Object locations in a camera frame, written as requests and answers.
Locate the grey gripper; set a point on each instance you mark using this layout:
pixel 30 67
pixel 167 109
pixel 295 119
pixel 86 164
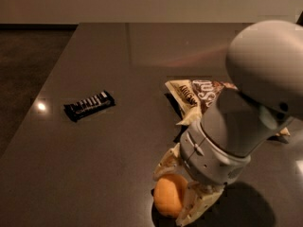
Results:
pixel 208 156

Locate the orange fruit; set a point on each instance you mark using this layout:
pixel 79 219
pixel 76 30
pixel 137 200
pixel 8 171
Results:
pixel 168 195

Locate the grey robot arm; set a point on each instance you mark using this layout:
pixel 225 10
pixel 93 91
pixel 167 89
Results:
pixel 265 64

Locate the brown chips bag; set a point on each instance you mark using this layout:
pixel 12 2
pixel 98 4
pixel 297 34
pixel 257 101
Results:
pixel 194 97

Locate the black candy bar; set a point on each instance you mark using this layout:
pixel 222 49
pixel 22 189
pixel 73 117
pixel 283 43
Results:
pixel 90 105

